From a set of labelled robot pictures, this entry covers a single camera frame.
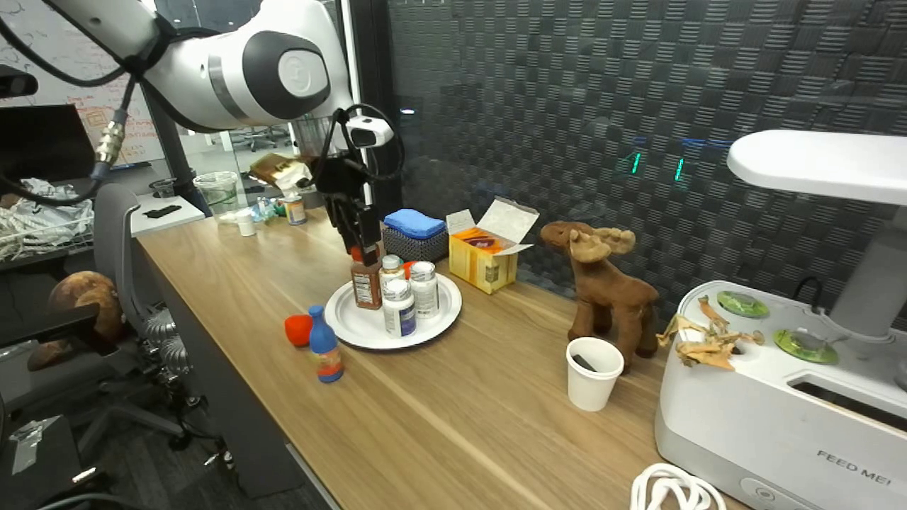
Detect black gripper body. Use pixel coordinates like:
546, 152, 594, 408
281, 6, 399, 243
311, 138, 382, 209

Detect spice jar orange lid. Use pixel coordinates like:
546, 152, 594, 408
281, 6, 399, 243
349, 243, 386, 312

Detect white bottle blue label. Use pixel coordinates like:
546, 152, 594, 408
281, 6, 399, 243
380, 277, 421, 343

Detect red ball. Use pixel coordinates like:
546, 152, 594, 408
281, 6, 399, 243
281, 312, 317, 352

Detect blue bottle colourful label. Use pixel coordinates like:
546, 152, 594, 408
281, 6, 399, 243
305, 302, 349, 389

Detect blue sponge block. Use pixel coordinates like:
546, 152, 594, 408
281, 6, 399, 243
382, 206, 448, 243

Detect blue box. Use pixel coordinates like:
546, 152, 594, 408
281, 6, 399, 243
380, 224, 450, 267

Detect tin can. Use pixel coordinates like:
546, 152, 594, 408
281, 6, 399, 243
281, 192, 311, 227

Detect white round plate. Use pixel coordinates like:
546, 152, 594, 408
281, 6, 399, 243
319, 268, 468, 353

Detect yellow open carton box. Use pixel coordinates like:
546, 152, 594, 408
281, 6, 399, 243
443, 192, 542, 292

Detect clear plastic jar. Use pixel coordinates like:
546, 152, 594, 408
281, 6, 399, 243
192, 129, 249, 220

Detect dark metal pole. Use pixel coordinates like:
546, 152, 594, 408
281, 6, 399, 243
138, 83, 212, 214

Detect black phone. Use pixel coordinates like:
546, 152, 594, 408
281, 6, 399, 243
138, 200, 185, 224

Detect grey office chair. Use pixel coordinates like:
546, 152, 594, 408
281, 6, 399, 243
87, 168, 239, 478

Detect brown moose plush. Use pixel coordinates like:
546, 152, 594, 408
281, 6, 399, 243
539, 217, 662, 366

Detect white paper cup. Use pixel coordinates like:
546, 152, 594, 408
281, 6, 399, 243
563, 333, 628, 413

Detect brown round object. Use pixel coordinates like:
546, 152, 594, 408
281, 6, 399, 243
26, 268, 128, 374

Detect crumpled grey white cloth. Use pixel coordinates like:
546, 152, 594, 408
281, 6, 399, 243
0, 179, 95, 267

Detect brown dried plant pieces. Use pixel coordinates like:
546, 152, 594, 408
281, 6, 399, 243
660, 295, 766, 374

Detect green plant pod lid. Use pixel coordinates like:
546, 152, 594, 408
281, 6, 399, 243
770, 325, 842, 369
713, 288, 774, 322

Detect white countertop garden appliance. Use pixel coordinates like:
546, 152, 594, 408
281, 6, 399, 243
651, 126, 907, 510

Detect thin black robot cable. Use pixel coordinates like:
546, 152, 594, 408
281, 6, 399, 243
317, 98, 409, 243

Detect white rope coil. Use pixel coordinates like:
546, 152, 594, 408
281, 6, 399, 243
627, 459, 732, 510

